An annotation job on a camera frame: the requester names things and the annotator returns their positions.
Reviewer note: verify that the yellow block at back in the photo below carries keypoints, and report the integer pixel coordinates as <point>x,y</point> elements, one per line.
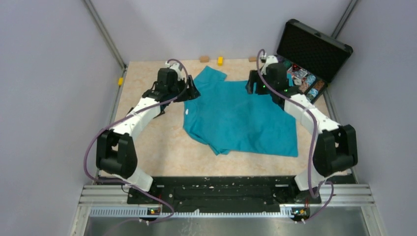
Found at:
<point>220,61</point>

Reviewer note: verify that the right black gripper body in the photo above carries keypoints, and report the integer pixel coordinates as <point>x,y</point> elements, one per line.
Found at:
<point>259,88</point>

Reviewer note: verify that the black carrying case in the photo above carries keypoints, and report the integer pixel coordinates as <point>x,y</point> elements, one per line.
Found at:
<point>320,55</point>

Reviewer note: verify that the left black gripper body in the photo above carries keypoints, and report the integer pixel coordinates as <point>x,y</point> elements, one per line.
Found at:
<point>178,85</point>

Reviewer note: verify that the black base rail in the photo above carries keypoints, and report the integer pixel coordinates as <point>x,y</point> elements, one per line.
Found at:
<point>222,194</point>

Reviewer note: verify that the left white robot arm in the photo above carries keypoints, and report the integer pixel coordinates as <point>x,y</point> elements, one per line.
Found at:
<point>115,148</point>

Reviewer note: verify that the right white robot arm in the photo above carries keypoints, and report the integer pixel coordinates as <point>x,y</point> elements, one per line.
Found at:
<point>333,147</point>

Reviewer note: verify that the left tan wooden block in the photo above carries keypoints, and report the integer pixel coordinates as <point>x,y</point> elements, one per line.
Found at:
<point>204,59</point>

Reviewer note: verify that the teal t-shirt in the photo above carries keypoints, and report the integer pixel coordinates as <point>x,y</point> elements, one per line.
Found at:
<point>226,118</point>

